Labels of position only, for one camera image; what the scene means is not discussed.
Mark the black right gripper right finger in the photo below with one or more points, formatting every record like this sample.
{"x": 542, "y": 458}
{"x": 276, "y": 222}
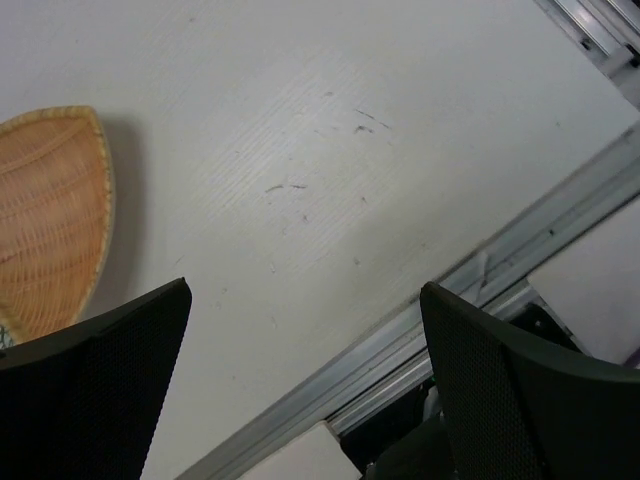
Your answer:
{"x": 517, "y": 406}

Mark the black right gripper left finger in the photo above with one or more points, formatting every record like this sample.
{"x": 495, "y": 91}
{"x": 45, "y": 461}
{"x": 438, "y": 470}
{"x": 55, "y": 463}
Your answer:
{"x": 84, "y": 402}

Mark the woven bamboo fruit basket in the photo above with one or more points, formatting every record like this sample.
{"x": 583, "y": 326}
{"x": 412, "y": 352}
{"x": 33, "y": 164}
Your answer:
{"x": 57, "y": 215}

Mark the white panel under table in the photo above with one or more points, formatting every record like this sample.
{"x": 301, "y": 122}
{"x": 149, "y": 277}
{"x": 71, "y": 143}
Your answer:
{"x": 593, "y": 287}

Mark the aluminium table edge rail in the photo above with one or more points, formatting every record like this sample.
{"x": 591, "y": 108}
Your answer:
{"x": 392, "y": 357}

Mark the aluminium frame profile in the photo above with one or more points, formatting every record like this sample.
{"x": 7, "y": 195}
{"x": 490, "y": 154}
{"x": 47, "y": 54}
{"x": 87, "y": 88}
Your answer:
{"x": 607, "y": 32}

